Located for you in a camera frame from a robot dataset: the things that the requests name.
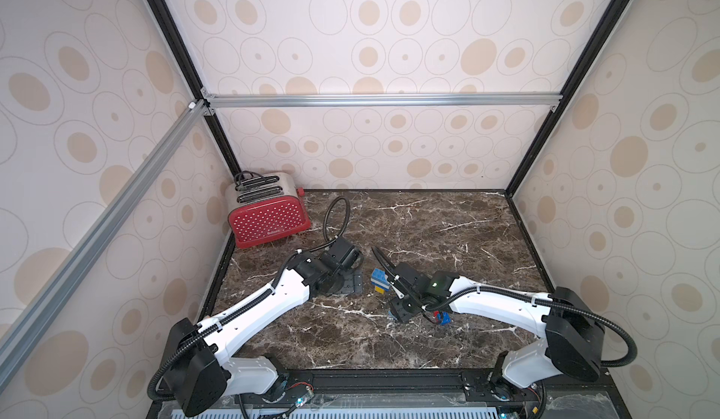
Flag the light blue square lego brick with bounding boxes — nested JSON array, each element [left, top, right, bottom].
[[370, 268, 390, 285]]

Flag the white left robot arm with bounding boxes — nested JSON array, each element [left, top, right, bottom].
[[146, 237, 364, 417]]

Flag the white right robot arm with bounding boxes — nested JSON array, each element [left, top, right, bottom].
[[384, 263, 605, 397]]

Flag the red polka dot toaster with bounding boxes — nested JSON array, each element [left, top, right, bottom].
[[225, 171, 311, 248]]

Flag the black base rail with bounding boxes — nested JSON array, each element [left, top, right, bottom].
[[235, 367, 541, 412]]

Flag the horizontal aluminium frame bar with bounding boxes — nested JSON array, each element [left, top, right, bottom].
[[206, 92, 563, 109]]

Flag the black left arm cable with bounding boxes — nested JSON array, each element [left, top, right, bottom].
[[147, 195, 353, 402]]

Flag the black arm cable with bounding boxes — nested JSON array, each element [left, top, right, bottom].
[[370, 245, 639, 368], [147, 195, 353, 402]]

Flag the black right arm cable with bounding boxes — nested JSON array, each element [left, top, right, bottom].
[[370, 245, 639, 368]]

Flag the left aluminium frame bar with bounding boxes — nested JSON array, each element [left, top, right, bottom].
[[1, 100, 207, 390]]

